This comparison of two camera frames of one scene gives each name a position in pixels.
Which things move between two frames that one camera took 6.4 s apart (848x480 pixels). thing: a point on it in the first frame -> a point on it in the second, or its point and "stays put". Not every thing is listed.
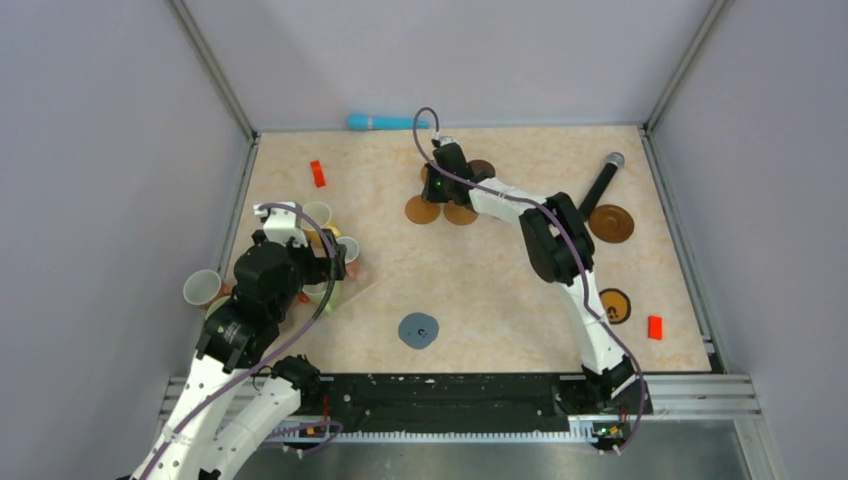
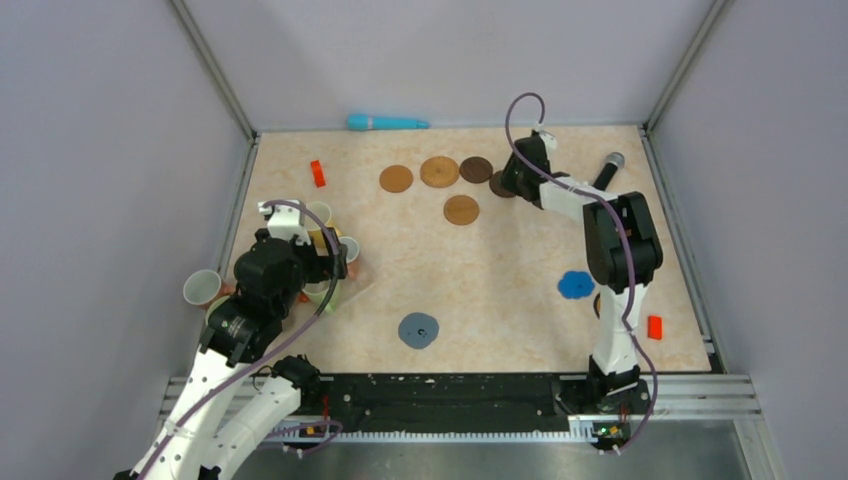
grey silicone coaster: x=418 y=330 stays put
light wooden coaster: x=420 y=211 -> x=396 y=178
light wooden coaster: x=458 y=214 stays put
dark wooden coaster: x=482 y=166 stays put
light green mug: x=317 y=290 stays put
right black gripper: x=429 y=193 -> x=506 y=179
